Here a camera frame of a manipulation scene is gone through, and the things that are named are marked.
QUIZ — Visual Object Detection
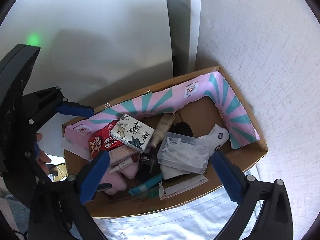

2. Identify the white tissue pack black print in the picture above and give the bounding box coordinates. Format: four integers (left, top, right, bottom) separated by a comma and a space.
110, 113, 155, 153

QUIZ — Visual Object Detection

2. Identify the pink cosmetic box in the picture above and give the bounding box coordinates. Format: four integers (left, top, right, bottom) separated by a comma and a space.
160, 175, 209, 200

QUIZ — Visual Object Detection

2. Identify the red milk carton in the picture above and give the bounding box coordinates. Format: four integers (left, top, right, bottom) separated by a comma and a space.
88, 120, 125, 159

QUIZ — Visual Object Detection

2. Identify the light blue tube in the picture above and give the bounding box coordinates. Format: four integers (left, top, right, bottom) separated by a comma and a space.
128, 174, 163, 195

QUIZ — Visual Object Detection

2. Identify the small white dropper tube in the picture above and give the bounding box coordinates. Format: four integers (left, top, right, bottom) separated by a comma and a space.
109, 155, 138, 173

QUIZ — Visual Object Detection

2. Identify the person's left hand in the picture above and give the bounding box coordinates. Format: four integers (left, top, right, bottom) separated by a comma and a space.
36, 133, 52, 172

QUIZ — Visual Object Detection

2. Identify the cardboard box with pink lining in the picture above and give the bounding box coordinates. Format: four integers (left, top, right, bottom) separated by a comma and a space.
61, 66, 268, 218

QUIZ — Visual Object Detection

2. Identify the clear floss pick box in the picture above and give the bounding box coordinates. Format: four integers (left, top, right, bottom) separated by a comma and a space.
157, 132, 216, 174

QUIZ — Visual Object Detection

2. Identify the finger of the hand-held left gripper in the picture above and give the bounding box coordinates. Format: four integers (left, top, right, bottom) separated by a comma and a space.
24, 142, 48, 185
23, 86, 95, 132

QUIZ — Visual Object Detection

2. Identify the gold cosmetic tube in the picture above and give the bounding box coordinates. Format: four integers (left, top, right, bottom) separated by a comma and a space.
150, 112, 179, 148

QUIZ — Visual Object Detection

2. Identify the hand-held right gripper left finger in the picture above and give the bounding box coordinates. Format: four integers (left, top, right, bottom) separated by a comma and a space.
28, 151, 110, 240

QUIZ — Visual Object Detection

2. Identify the light blue floral cloth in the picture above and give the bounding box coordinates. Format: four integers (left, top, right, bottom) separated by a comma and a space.
91, 165, 263, 240

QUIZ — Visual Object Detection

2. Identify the black scrunchie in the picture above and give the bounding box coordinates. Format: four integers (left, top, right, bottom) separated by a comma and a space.
174, 120, 194, 138

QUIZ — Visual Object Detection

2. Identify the grey door frame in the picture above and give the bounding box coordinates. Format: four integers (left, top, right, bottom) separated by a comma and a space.
164, 0, 202, 77

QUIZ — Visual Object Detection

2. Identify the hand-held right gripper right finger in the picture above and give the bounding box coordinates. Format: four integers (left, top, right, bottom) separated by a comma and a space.
212, 151, 293, 240

